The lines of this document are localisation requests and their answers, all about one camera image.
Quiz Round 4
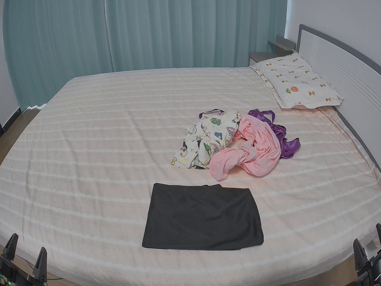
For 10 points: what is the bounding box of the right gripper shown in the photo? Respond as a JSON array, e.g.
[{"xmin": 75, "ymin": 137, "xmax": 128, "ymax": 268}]
[{"xmin": 352, "ymin": 223, "xmax": 381, "ymax": 286}]

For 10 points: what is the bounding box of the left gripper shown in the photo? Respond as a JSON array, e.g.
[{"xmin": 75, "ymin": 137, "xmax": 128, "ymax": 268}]
[{"xmin": 0, "ymin": 233, "xmax": 49, "ymax": 286}]

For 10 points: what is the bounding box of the black T-shirt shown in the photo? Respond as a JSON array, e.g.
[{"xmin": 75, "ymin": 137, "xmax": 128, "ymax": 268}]
[{"xmin": 142, "ymin": 183, "xmax": 265, "ymax": 251}]

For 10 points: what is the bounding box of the bed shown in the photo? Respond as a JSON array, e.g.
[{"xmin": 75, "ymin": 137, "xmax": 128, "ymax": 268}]
[{"xmin": 0, "ymin": 23, "xmax": 381, "ymax": 286}]

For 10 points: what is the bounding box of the purple garment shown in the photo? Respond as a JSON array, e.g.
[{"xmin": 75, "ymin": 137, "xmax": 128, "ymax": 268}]
[{"xmin": 248, "ymin": 109, "xmax": 301, "ymax": 159}]

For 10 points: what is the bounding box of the pink garment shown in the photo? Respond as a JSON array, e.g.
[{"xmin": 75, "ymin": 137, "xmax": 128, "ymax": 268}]
[{"xmin": 210, "ymin": 114, "xmax": 282, "ymax": 182}]

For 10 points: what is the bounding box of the white printed pillow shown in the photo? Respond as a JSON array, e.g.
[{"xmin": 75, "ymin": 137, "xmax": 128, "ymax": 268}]
[{"xmin": 249, "ymin": 52, "xmax": 344, "ymax": 110}]

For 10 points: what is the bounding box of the white printed garment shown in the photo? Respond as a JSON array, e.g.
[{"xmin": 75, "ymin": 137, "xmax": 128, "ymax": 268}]
[{"xmin": 170, "ymin": 109, "xmax": 242, "ymax": 171}]

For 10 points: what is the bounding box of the grey bedside table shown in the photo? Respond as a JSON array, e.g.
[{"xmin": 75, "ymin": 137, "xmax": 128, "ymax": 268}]
[{"xmin": 249, "ymin": 35, "xmax": 296, "ymax": 67}]

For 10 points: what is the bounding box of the blue-green curtain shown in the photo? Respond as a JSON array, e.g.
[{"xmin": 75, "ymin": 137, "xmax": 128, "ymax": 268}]
[
  {"xmin": 2, "ymin": 0, "xmax": 114, "ymax": 111},
  {"xmin": 104, "ymin": 0, "xmax": 289, "ymax": 71}
]

